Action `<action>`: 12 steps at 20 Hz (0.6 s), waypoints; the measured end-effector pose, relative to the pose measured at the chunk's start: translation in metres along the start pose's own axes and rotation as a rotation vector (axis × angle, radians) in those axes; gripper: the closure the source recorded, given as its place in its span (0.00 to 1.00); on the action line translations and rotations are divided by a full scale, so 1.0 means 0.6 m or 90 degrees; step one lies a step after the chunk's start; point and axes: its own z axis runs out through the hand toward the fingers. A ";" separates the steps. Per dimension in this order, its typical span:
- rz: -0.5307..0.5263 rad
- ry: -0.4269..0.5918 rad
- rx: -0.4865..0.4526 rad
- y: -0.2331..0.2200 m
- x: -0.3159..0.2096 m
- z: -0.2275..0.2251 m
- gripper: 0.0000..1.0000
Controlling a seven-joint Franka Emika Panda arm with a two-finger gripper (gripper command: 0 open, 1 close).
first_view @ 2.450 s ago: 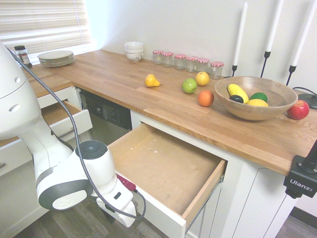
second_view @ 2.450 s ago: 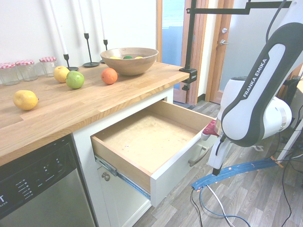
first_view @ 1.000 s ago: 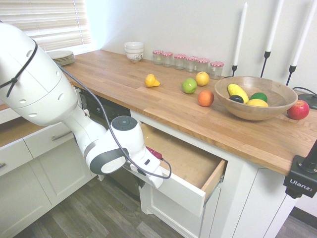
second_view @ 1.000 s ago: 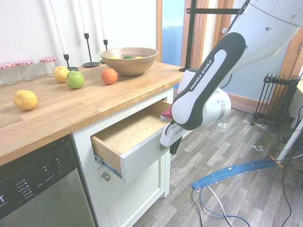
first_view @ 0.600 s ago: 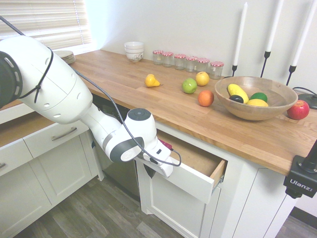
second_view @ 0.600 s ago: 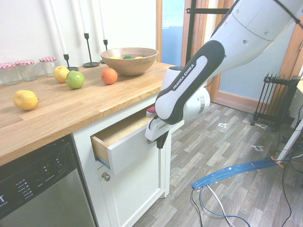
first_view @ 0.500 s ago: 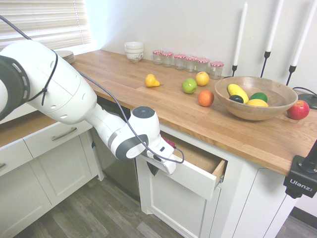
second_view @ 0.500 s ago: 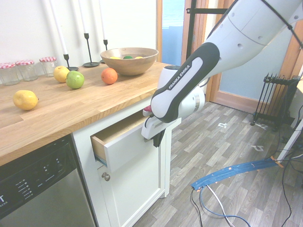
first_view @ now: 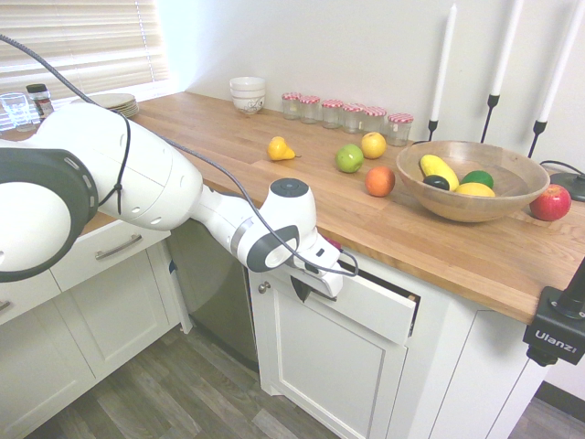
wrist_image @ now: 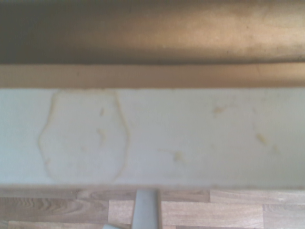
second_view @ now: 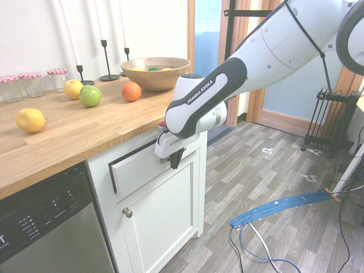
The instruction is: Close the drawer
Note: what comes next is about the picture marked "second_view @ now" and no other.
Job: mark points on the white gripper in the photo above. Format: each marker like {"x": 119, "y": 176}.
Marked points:
{"x": 167, "y": 146}

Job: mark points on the wooden door with frosted glass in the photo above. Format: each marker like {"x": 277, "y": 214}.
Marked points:
{"x": 284, "y": 102}

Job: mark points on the white kitchen cabinet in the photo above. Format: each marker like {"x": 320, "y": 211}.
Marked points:
{"x": 99, "y": 182}

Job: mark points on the silver round door knob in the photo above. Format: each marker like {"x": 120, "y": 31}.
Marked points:
{"x": 127, "y": 212}

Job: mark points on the black candle holder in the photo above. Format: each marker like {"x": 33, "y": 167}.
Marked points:
{"x": 108, "y": 68}
{"x": 127, "y": 61}
{"x": 81, "y": 75}

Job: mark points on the white drawer with wooden interior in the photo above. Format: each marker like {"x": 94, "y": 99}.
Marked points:
{"x": 139, "y": 175}

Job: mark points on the stainless steel dishwasher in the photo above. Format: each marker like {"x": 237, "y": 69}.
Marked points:
{"x": 54, "y": 227}

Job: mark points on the white table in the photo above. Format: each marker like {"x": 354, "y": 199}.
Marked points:
{"x": 351, "y": 159}

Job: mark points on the black metal frame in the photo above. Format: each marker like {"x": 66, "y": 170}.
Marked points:
{"x": 247, "y": 12}

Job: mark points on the small yellow fruit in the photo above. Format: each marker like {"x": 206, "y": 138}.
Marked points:
{"x": 166, "y": 69}
{"x": 138, "y": 69}

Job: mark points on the small green lime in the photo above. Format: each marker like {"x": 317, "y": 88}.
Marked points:
{"x": 153, "y": 68}

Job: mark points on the green apple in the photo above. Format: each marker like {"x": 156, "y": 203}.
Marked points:
{"x": 90, "y": 96}

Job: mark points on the yellow lemon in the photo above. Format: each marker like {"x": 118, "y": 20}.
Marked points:
{"x": 29, "y": 120}

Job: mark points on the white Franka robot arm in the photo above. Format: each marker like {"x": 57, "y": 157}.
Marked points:
{"x": 256, "y": 57}

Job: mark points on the yellow apple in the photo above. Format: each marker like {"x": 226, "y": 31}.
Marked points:
{"x": 71, "y": 89}

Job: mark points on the wooden bowl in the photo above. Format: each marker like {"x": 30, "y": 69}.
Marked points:
{"x": 155, "y": 78}

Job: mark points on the white cabinet door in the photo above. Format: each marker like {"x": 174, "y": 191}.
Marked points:
{"x": 162, "y": 216}

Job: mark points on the orange fruit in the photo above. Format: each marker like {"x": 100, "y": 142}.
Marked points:
{"x": 131, "y": 91}

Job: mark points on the glass jar red checked lid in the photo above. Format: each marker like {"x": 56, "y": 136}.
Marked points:
{"x": 57, "y": 80}
{"x": 32, "y": 84}
{"x": 10, "y": 89}

